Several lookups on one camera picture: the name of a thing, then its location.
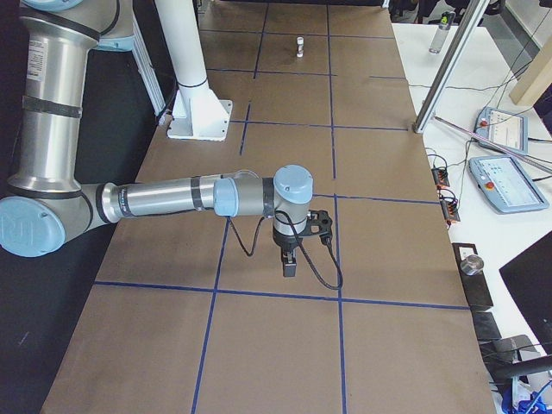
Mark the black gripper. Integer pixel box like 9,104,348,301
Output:
273,224,298,278

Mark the white PPR pipe valve piece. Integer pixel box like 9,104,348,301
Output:
296,36,304,58

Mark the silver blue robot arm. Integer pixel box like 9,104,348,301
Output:
1,1,314,277

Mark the orange black connector board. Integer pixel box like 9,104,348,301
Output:
431,166,449,190

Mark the metal weight cylinder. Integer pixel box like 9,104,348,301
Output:
460,254,484,276

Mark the black flat block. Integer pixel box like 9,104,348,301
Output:
452,242,493,311

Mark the near teach pendant tablet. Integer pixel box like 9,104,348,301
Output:
468,155,549,214

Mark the teach pendant tablet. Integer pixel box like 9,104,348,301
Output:
474,106,529,155
468,155,549,214

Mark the black monitor corner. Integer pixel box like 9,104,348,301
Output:
499,233,552,354

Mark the far teach pendant tablet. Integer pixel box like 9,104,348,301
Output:
474,106,529,155

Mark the clear water bottle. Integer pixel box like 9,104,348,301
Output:
429,11,455,54

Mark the wooden plank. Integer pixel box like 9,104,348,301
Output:
510,37,551,107

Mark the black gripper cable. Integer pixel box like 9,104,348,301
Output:
227,210,344,291

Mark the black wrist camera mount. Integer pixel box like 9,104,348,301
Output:
299,210,333,239

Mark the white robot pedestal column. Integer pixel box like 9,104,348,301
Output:
155,0,233,141

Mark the aluminium frame post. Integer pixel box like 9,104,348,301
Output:
412,0,490,134

